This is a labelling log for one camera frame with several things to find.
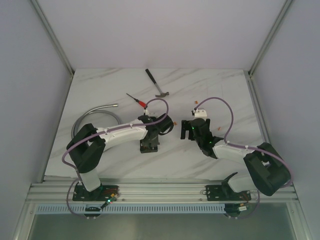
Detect black fuse box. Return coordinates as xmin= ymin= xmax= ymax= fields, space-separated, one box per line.
xmin=140 ymin=140 xmax=159 ymax=154

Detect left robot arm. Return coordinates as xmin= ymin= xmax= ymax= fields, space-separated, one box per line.
xmin=62 ymin=113 xmax=174 ymax=201

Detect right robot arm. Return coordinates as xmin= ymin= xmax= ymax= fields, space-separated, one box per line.
xmin=180 ymin=118 xmax=293 ymax=200

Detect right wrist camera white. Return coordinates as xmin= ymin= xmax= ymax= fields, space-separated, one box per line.
xmin=191 ymin=108 xmax=208 ymax=120

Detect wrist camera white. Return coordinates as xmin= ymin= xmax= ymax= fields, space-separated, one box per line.
xmin=191 ymin=108 xmax=208 ymax=120
xmin=143 ymin=108 xmax=156 ymax=117

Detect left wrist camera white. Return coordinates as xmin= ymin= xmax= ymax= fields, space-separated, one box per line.
xmin=143 ymin=108 xmax=156 ymax=117

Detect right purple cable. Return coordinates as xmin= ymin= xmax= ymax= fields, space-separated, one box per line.
xmin=193 ymin=96 xmax=293 ymax=221

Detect purple cable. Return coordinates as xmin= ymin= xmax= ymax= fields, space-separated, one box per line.
xmin=193 ymin=96 xmax=293 ymax=221
xmin=61 ymin=98 xmax=170 ymax=221

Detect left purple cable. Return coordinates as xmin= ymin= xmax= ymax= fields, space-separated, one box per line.
xmin=61 ymin=98 xmax=170 ymax=221

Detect claw hammer black handle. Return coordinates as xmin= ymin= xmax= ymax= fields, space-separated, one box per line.
xmin=145 ymin=68 xmax=171 ymax=99

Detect red handled screwdriver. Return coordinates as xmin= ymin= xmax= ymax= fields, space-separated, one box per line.
xmin=126 ymin=93 xmax=147 ymax=109

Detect aluminium front rail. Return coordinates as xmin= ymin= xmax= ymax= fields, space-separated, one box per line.
xmin=26 ymin=181 xmax=299 ymax=204

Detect flexible metal hose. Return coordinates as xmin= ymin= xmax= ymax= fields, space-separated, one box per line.
xmin=71 ymin=104 xmax=122 ymax=140

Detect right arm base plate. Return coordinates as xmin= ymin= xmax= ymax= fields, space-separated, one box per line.
xmin=205 ymin=185 xmax=252 ymax=202

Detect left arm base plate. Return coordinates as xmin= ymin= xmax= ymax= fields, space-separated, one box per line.
xmin=72 ymin=185 xmax=119 ymax=202

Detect slotted cable duct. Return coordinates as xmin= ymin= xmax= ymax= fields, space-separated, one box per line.
xmin=35 ymin=203 xmax=226 ymax=215

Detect left aluminium frame post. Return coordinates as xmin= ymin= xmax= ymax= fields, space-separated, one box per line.
xmin=29 ymin=0 xmax=75 ymax=77

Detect aluminium frame post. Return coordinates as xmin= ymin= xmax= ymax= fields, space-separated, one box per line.
xmin=248 ymin=0 xmax=295 ymax=78
xmin=29 ymin=0 xmax=75 ymax=77

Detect right aluminium frame post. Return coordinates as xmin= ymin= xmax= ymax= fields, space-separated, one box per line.
xmin=248 ymin=0 xmax=295 ymax=78

